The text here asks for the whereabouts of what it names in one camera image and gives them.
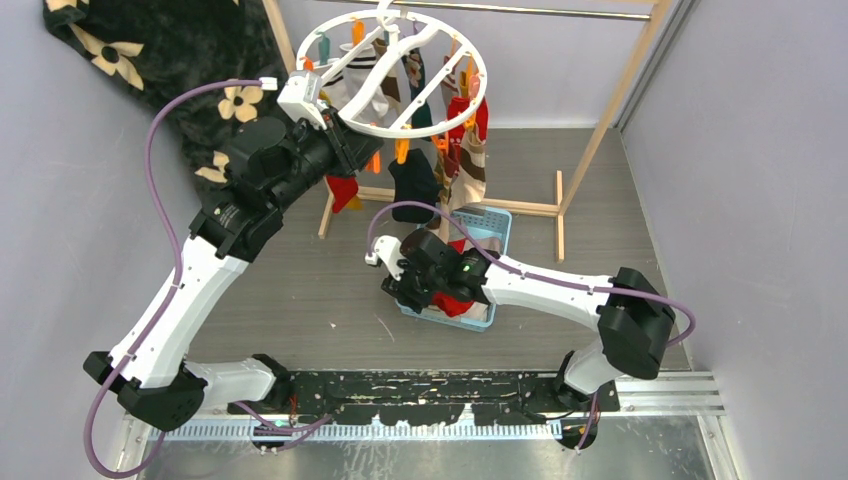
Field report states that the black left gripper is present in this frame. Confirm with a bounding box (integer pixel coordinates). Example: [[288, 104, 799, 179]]
[[268, 109, 383, 213]]

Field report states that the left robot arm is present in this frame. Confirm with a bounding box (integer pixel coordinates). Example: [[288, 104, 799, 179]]
[[83, 117, 383, 432]]

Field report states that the light blue sock basket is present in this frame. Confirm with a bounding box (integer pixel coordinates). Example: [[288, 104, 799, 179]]
[[395, 207, 512, 332]]

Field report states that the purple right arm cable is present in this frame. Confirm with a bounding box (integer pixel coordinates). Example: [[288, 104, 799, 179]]
[[365, 200, 697, 452]]

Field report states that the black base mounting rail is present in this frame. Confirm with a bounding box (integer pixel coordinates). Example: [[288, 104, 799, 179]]
[[249, 370, 589, 427]]

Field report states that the wooden clothes rack frame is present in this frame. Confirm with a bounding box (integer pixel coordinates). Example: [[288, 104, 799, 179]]
[[262, 1, 673, 263]]

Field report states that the orange hanger clip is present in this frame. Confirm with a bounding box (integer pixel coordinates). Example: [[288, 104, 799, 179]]
[[395, 137, 411, 165], [366, 152, 382, 175]]

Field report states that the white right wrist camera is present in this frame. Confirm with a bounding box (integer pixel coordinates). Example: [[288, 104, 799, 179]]
[[364, 235, 405, 280]]

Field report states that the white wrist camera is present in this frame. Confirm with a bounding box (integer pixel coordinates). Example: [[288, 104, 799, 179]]
[[364, 235, 405, 280], [259, 70, 327, 130]]

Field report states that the metal hanging rod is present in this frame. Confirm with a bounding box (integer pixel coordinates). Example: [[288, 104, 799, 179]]
[[317, 0, 654, 21]]

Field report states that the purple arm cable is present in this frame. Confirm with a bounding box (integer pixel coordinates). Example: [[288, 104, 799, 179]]
[[82, 78, 266, 480], [365, 200, 697, 452]]

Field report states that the green monkey face sock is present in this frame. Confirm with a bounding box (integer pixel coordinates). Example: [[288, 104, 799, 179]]
[[402, 48, 433, 129]]

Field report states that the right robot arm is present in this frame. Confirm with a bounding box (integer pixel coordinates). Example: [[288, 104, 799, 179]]
[[365, 229, 675, 411]]

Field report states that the white round clip hanger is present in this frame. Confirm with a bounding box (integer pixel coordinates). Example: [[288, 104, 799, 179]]
[[295, 14, 488, 140]]

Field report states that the orange open hanger clip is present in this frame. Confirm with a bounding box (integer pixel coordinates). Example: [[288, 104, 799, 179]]
[[395, 137, 411, 165]]

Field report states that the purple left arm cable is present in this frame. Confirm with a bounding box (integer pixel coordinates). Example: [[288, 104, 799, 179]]
[[82, 78, 266, 480]]

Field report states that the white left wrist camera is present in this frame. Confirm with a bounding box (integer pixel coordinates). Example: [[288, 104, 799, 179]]
[[259, 70, 327, 130]]

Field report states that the red patterned hanging sock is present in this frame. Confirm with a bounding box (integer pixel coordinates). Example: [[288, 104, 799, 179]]
[[445, 95, 490, 144]]

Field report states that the white black-striped sock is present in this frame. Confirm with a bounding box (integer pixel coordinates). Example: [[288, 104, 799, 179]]
[[322, 46, 390, 126]]

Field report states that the black hanging sock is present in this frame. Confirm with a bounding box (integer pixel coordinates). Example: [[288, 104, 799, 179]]
[[388, 149, 441, 224]]

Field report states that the black floral fleece blanket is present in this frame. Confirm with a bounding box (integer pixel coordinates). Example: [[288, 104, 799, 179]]
[[42, 0, 288, 194]]

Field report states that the brown striped hanging sock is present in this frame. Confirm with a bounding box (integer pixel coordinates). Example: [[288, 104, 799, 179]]
[[434, 126, 487, 213]]

